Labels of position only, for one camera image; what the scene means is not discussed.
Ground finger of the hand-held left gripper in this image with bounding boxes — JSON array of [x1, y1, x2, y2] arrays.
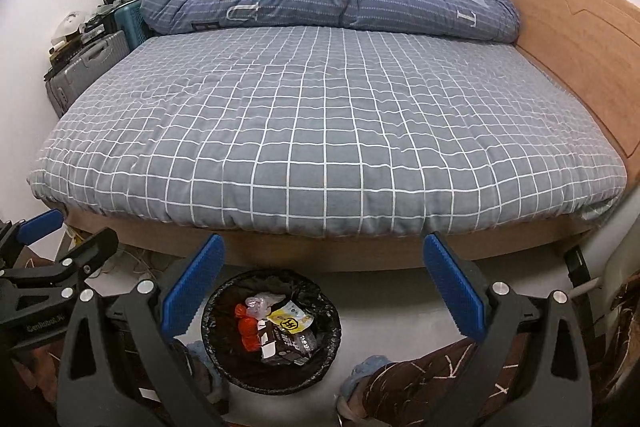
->
[[0, 208, 64, 268], [45, 227, 120, 294]]

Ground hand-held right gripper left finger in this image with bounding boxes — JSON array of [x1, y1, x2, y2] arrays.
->
[[56, 233, 231, 427]]

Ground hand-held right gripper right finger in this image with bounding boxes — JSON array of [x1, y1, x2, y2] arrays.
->
[[422, 232, 593, 427]]

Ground red plastic bag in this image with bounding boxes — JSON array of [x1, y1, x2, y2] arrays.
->
[[235, 304, 258, 353]]

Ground clear pinkish plastic bag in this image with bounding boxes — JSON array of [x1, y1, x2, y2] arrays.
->
[[244, 293, 286, 315]]

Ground black lined trash bin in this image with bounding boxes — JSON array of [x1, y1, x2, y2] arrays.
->
[[200, 269, 342, 395]]

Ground dark brown snack box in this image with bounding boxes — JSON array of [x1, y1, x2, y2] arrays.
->
[[260, 324, 321, 365]]

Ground blue slipper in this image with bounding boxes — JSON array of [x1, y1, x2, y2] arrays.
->
[[187, 341, 228, 403], [340, 355, 393, 408]]

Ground person's right leg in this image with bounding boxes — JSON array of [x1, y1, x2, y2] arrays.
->
[[340, 337, 506, 427]]

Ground black furniture leg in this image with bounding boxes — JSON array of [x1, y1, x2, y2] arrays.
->
[[564, 246, 598, 353]]

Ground grey suitcase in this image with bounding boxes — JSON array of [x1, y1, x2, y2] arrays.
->
[[45, 29, 132, 118]]

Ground white round object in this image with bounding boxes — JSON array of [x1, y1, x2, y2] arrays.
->
[[55, 9, 86, 40]]

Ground grey checked bed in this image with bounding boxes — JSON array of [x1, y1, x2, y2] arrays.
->
[[27, 24, 628, 240]]

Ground teal suitcase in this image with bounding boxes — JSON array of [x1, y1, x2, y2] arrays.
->
[[112, 0, 151, 52]]

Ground tangled cables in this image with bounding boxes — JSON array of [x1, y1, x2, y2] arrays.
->
[[85, 247, 171, 280]]

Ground wooden bed frame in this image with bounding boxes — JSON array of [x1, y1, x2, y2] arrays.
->
[[65, 0, 640, 273]]

